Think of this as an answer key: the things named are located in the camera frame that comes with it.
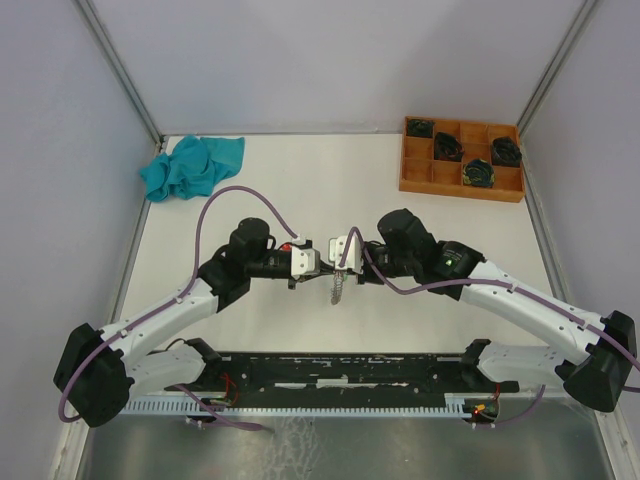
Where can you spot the dark rolled sock blue-yellow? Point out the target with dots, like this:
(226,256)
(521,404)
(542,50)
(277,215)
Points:
(478,173)

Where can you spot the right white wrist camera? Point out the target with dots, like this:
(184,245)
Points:
(345,253)

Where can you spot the right aluminium corner post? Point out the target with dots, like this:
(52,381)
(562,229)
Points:
(577,27)

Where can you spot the left aluminium corner post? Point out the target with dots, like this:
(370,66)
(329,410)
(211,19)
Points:
(97,28)

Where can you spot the dark rolled sock top-left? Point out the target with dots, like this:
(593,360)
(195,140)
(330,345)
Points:
(420,127)

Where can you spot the wooden compartment tray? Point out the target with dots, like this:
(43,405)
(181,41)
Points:
(421,173)

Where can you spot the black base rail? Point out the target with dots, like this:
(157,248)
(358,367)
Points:
(270,379)

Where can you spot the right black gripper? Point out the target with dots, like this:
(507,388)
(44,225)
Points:
(365,276)

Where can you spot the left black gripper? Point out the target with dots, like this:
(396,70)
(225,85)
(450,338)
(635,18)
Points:
(323,268)

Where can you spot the dark rolled sock right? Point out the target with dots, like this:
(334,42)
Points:
(506,152)

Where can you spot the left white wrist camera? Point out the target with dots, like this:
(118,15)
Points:
(305,259)

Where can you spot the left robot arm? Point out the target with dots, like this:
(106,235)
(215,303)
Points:
(100,370)

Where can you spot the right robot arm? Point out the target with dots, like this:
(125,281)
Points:
(587,355)

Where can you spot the aluminium corner post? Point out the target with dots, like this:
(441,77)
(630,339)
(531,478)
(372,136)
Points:
(577,27)
(97,28)

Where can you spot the teal cloth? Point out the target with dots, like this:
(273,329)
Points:
(193,168)

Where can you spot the white cable duct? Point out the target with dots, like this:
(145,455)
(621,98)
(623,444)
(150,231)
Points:
(179,404)

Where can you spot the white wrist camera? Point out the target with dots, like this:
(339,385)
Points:
(305,259)
(345,253)

